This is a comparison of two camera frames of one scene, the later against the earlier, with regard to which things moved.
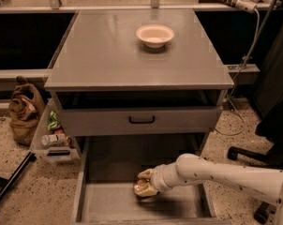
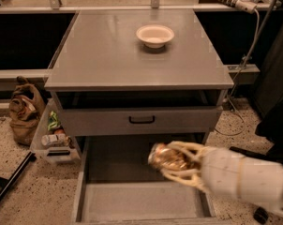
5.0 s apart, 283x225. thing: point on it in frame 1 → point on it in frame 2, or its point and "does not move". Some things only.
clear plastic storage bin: x=53 y=142 does not move
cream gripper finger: x=152 y=190 → x=192 y=176
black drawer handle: x=141 y=122 does not move
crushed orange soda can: x=140 y=185 → x=163 y=156
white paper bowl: x=155 y=36 does not move
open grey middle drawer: x=105 y=192 does not move
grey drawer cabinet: x=134 y=108 does not move
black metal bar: x=29 y=157 does not move
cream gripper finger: x=147 y=173 → x=195 y=149
